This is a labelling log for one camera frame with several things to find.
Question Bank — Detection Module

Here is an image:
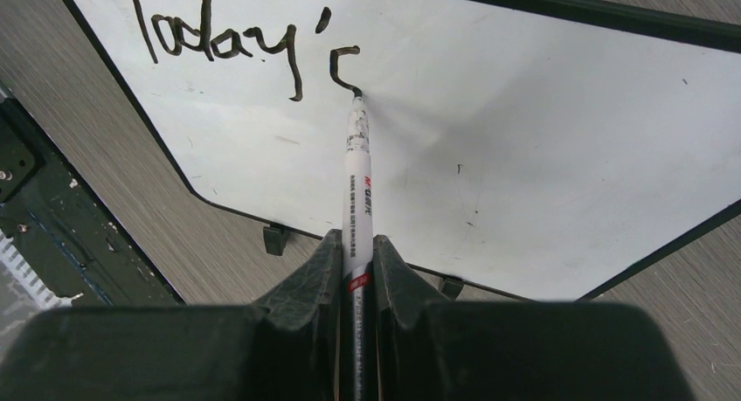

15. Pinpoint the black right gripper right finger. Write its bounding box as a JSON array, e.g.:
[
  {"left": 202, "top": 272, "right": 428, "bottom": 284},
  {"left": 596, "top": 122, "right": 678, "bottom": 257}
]
[{"left": 373, "top": 235, "right": 694, "bottom": 400}]

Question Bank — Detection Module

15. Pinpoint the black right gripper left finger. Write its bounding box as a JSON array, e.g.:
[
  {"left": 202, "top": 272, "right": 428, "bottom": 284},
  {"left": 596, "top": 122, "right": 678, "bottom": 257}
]
[{"left": 1, "top": 230, "right": 342, "bottom": 400}]

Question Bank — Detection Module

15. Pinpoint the white whiteboard marker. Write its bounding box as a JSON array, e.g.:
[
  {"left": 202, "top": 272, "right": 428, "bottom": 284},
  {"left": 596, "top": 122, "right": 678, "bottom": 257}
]
[{"left": 338, "top": 87, "right": 378, "bottom": 400}]

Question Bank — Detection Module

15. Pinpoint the small black-framed whiteboard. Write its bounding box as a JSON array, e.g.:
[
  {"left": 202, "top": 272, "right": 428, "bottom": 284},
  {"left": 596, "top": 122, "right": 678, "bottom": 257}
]
[{"left": 64, "top": 0, "right": 740, "bottom": 301}]

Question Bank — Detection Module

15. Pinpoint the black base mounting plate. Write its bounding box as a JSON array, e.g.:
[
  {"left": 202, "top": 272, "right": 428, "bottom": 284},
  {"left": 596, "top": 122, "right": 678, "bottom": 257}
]
[{"left": 1, "top": 87, "right": 184, "bottom": 307}]

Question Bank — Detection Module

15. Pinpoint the white slotted cable duct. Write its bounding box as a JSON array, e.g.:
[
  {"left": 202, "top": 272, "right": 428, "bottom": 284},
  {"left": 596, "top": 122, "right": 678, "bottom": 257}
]
[{"left": 1, "top": 234, "right": 78, "bottom": 310}]

